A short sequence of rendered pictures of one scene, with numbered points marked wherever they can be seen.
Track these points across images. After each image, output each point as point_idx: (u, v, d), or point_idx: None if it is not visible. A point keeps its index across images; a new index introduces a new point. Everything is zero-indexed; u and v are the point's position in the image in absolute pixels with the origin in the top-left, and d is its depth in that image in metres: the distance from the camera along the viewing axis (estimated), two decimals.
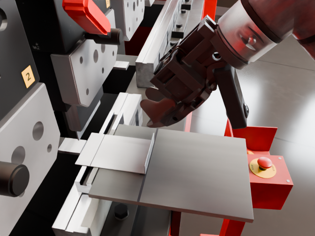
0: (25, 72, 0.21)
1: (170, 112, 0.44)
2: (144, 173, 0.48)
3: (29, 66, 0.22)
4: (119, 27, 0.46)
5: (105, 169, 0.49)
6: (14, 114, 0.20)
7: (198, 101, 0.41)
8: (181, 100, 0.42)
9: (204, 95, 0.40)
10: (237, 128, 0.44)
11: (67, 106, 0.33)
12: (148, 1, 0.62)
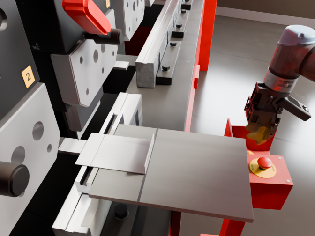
0: (25, 72, 0.21)
1: (266, 132, 0.78)
2: (144, 173, 0.48)
3: (29, 66, 0.22)
4: (119, 27, 0.46)
5: (105, 169, 0.49)
6: (14, 114, 0.20)
7: (278, 120, 0.75)
8: (268, 124, 0.76)
9: (279, 115, 0.73)
10: (307, 120, 0.76)
11: (67, 106, 0.33)
12: (148, 1, 0.62)
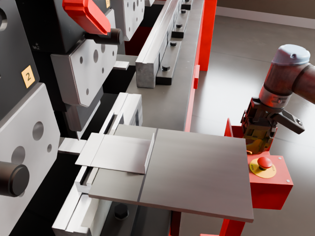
0: (25, 72, 0.21)
1: (261, 144, 0.81)
2: (144, 173, 0.48)
3: (29, 66, 0.22)
4: (119, 27, 0.46)
5: (105, 169, 0.49)
6: (14, 114, 0.20)
7: (272, 133, 0.78)
8: (264, 137, 0.79)
9: (273, 129, 0.76)
10: (301, 133, 0.78)
11: (67, 106, 0.33)
12: (148, 1, 0.62)
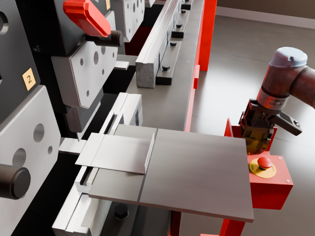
0: (26, 75, 0.21)
1: (259, 145, 0.81)
2: (144, 173, 0.48)
3: (30, 69, 0.22)
4: (119, 28, 0.46)
5: (105, 169, 0.49)
6: (15, 116, 0.20)
7: (270, 134, 0.78)
8: (261, 138, 0.79)
9: (271, 131, 0.77)
10: (298, 134, 0.79)
11: (67, 107, 0.33)
12: (148, 2, 0.62)
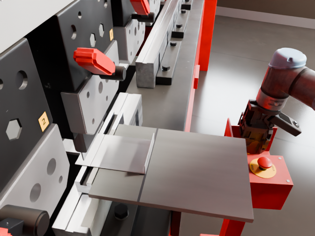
0: (41, 118, 0.24)
1: (258, 146, 0.81)
2: (144, 173, 0.48)
3: (44, 113, 0.24)
4: (121, 53, 0.49)
5: (105, 169, 0.49)
6: (33, 157, 0.23)
7: (269, 135, 0.78)
8: (261, 139, 0.79)
9: (270, 131, 0.77)
10: (297, 135, 0.79)
11: (74, 134, 0.36)
12: None
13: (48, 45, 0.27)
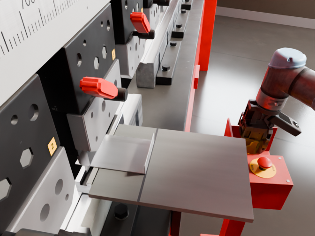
0: (50, 144, 0.26)
1: (258, 146, 0.81)
2: (144, 173, 0.48)
3: (53, 138, 0.26)
4: (123, 68, 0.51)
5: (105, 169, 0.49)
6: (42, 180, 0.25)
7: (269, 135, 0.78)
8: (260, 139, 0.79)
9: (270, 131, 0.77)
10: (297, 135, 0.79)
11: (78, 151, 0.38)
12: None
13: (56, 73, 0.29)
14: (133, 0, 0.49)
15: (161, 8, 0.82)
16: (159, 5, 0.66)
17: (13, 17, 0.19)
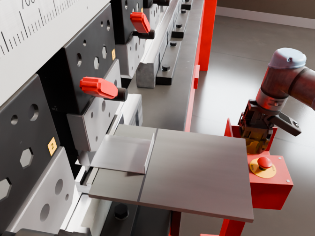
0: (50, 144, 0.26)
1: (258, 146, 0.81)
2: (144, 173, 0.48)
3: (53, 138, 0.26)
4: (123, 68, 0.51)
5: (105, 169, 0.49)
6: (42, 180, 0.25)
7: (269, 135, 0.78)
8: (260, 139, 0.79)
9: (270, 131, 0.77)
10: (297, 135, 0.79)
11: (78, 151, 0.38)
12: None
13: (56, 73, 0.29)
14: (133, 0, 0.49)
15: (161, 8, 0.82)
16: (159, 5, 0.66)
17: (13, 17, 0.19)
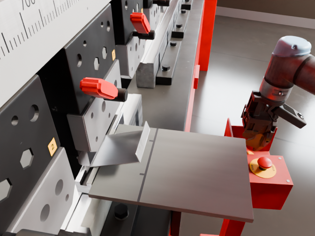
0: (50, 144, 0.26)
1: (262, 139, 0.79)
2: (144, 173, 0.48)
3: (53, 138, 0.27)
4: (123, 69, 0.51)
5: (105, 169, 0.49)
6: (42, 180, 0.25)
7: (273, 127, 0.77)
8: (265, 131, 0.77)
9: (274, 123, 0.75)
10: (302, 127, 0.77)
11: (78, 151, 0.38)
12: None
13: (56, 73, 0.29)
14: (133, 0, 0.50)
15: (161, 9, 0.82)
16: (159, 5, 0.66)
17: (14, 18, 0.20)
